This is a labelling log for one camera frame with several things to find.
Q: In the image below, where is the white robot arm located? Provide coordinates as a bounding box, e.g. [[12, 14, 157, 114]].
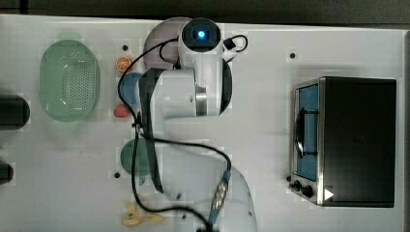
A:
[[138, 18, 258, 232]]

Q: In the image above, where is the dark green plate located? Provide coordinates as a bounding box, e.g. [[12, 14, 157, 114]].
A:
[[120, 138, 150, 177]]

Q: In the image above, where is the lavender round plate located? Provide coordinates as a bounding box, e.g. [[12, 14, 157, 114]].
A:
[[143, 16, 190, 70]]

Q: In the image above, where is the blue bowl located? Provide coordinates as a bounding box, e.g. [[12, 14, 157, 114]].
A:
[[120, 72, 142, 105]]

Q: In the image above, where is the red strawberry toy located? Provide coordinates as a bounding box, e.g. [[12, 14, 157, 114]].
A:
[[114, 104, 131, 118]]

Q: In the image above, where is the orange slice toy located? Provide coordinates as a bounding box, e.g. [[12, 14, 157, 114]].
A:
[[115, 56, 132, 72]]

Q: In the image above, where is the yellow banana peel toy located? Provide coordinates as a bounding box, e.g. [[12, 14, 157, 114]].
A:
[[121, 203, 164, 227]]

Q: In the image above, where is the silver toaster oven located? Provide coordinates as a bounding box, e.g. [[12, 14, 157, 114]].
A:
[[286, 76, 396, 208]]

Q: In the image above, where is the green perforated colander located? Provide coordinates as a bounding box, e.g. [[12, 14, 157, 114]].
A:
[[39, 32, 101, 124]]

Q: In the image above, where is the black cylinder at edge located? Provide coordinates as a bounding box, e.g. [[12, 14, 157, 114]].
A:
[[0, 95, 30, 131]]

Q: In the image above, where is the black object lower left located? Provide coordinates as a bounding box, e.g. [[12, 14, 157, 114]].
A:
[[0, 162, 15, 185]]

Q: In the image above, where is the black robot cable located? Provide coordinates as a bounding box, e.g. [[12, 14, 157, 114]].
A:
[[117, 34, 249, 232]]

